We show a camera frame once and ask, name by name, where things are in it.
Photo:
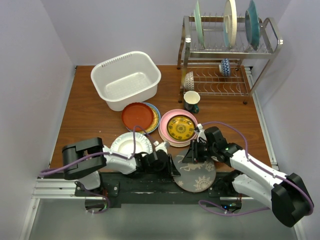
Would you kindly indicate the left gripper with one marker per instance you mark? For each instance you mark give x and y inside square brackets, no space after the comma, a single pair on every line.
[170,169]

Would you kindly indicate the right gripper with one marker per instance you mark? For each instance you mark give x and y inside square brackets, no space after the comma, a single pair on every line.
[193,156]

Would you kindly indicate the grey reindeer plate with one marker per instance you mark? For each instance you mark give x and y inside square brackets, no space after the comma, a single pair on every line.
[194,177]

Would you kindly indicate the yellow patterned plate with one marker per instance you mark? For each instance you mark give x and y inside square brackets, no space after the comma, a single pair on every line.
[181,128]

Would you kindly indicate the pink plate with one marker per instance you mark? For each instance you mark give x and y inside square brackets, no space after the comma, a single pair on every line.
[174,112]

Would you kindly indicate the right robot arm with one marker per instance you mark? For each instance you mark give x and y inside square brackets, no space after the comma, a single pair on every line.
[285,194]

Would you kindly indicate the white plastic bin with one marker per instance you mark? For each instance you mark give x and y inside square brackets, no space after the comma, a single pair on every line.
[128,78]

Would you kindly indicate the beige plate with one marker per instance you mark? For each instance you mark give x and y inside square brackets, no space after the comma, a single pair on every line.
[163,131]

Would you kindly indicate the blue rimmed yellow plate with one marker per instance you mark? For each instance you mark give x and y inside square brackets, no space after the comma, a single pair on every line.
[156,120]

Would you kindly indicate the dark green mug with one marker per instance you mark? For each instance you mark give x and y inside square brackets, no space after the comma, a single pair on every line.
[191,100]

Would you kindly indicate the white scalloped plate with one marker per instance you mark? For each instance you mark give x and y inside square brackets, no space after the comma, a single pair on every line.
[125,144]

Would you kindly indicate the red fluted plate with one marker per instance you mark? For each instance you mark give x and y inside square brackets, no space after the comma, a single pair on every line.
[137,114]

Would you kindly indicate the patterned bowl in rack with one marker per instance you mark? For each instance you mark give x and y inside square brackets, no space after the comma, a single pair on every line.
[189,81]

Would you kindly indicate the blue zigzag cup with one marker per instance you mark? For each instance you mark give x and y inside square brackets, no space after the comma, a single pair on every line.
[224,67]

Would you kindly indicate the steel dish rack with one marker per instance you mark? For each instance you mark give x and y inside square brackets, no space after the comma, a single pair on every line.
[248,67]

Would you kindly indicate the cream speckled plate in rack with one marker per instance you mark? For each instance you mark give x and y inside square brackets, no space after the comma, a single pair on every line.
[230,23]

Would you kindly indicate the mint green plate in rack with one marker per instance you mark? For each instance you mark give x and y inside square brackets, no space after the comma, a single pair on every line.
[198,25]

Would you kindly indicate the teal plate in rack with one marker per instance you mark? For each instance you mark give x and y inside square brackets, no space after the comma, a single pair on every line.
[252,26]

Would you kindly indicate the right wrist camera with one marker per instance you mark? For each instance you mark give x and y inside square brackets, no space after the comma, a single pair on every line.
[200,133]

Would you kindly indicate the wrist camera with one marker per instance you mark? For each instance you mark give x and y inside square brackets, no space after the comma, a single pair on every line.
[163,146]
[200,133]

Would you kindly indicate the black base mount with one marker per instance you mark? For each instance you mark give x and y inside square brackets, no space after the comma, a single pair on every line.
[153,189]

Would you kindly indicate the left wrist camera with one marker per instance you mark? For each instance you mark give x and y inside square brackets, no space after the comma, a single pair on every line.
[163,146]

